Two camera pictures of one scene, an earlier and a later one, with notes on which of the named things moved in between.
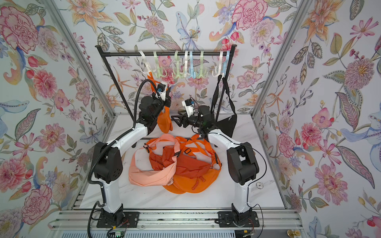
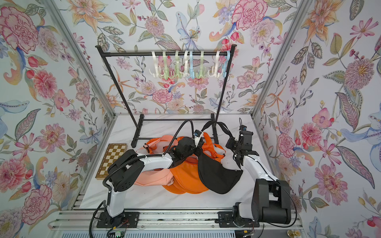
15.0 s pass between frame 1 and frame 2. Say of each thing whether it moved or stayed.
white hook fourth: stayed
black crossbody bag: moved
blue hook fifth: stayed
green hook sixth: stayed
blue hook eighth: stayed
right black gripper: moved
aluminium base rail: stayed
